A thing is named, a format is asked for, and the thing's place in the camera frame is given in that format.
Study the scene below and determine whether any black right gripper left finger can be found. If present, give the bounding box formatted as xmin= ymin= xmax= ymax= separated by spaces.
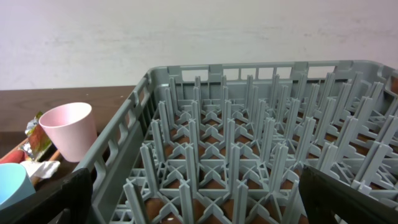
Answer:
xmin=1 ymin=168 xmax=93 ymax=223

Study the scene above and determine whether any wooden chopstick right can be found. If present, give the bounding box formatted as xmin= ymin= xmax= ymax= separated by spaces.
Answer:
xmin=30 ymin=150 xmax=62 ymax=186

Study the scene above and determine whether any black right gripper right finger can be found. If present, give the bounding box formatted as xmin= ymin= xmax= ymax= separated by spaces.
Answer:
xmin=298 ymin=166 xmax=397 ymax=223

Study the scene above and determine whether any pink plastic cup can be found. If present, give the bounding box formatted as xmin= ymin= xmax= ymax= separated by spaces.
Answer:
xmin=39 ymin=102 xmax=97 ymax=162

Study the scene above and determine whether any grey plastic dishwasher rack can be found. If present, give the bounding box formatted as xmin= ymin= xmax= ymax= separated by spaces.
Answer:
xmin=78 ymin=60 xmax=397 ymax=223

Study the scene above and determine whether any light blue plastic cup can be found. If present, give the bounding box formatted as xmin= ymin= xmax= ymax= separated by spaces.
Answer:
xmin=0 ymin=163 xmax=36 ymax=210

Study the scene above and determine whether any crumpled white paper napkin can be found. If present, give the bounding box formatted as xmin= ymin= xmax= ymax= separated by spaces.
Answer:
xmin=20 ymin=161 xmax=60 ymax=179

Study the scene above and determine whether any orange carrot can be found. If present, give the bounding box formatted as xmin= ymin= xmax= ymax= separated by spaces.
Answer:
xmin=0 ymin=150 xmax=25 ymax=164

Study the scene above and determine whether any crumpled foil snack wrapper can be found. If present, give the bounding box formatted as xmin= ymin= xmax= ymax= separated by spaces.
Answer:
xmin=21 ymin=111 xmax=52 ymax=161

